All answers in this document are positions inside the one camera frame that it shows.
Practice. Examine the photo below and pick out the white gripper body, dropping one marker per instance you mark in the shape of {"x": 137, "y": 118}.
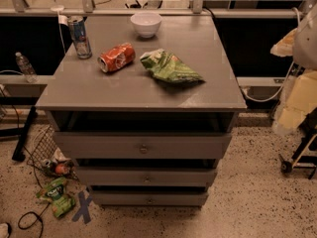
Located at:
{"x": 306, "y": 47}

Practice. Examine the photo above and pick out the grey drawer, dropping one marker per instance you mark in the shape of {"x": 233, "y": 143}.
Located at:
{"x": 149, "y": 198}
{"x": 143, "y": 177}
{"x": 88, "y": 145}

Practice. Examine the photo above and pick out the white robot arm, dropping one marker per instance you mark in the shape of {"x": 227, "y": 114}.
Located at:
{"x": 300, "y": 43}

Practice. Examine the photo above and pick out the grey drawer cabinet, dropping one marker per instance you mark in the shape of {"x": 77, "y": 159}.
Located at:
{"x": 82, "y": 98}

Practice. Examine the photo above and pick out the grey bottom drawer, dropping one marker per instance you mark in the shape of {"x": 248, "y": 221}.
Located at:
{"x": 149, "y": 198}

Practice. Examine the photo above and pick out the grey top drawer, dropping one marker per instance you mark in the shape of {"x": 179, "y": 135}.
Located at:
{"x": 88, "y": 145}

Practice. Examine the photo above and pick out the black wheeled cart base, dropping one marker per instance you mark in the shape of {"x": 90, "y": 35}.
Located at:
{"x": 308, "y": 143}

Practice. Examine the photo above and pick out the green chip bag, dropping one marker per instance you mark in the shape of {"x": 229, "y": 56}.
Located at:
{"x": 167, "y": 67}

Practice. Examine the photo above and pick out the white bowl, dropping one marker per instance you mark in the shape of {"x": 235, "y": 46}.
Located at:
{"x": 146, "y": 24}

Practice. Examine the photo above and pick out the crushed orange soda can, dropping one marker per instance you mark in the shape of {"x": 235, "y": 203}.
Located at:
{"x": 116, "y": 58}

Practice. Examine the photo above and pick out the tall blue energy can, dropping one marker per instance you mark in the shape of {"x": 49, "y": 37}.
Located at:
{"x": 79, "y": 37}

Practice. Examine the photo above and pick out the blue tape cross mark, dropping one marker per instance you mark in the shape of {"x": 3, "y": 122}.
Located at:
{"x": 83, "y": 211}

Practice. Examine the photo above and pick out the green snack bag on floor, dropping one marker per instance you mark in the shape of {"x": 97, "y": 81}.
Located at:
{"x": 55, "y": 194}

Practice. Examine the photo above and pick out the clear plastic water bottle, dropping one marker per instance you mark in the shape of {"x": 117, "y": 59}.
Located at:
{"x": 26, "y": 68}

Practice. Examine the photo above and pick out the black stand leg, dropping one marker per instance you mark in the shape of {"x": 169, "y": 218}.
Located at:
{"x": 18, "y": 154}

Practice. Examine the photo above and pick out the wire basket with trash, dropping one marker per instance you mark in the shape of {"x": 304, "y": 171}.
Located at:
{"x": 48, "y": 158}

